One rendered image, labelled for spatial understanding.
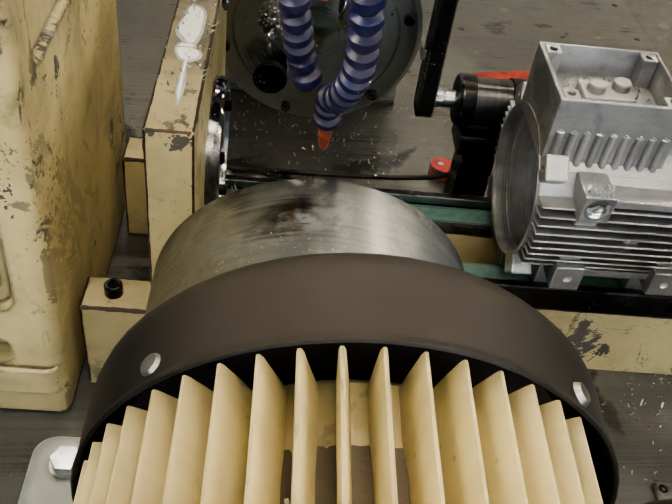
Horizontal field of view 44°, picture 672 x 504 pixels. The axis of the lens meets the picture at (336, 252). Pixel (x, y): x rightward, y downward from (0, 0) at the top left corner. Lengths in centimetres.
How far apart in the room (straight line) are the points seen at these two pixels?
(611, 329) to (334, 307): 76
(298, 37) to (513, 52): 100
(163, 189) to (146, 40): 77
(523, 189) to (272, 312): 75
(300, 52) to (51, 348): 38
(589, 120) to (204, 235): 38
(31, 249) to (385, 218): 31
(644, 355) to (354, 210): 53
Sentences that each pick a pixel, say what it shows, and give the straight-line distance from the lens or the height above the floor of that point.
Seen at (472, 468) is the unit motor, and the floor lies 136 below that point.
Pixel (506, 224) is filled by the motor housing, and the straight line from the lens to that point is 94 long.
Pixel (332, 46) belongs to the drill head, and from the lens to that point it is 102.
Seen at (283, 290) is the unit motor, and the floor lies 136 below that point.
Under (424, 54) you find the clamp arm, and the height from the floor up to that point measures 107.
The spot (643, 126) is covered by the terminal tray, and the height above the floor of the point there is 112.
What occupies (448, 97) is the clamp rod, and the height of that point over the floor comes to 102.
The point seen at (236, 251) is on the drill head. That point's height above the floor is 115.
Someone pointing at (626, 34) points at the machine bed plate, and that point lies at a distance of 173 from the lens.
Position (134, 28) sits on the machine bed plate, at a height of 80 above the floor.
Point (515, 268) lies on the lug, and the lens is 87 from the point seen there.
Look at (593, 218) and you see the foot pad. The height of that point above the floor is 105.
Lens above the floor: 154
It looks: 44 degrees down
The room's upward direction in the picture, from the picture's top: 9 degrees clockwise
